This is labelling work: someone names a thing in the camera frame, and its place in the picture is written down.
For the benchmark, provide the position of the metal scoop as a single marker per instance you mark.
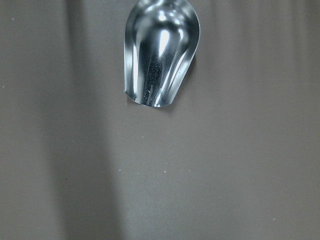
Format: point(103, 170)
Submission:
point(160, 41)

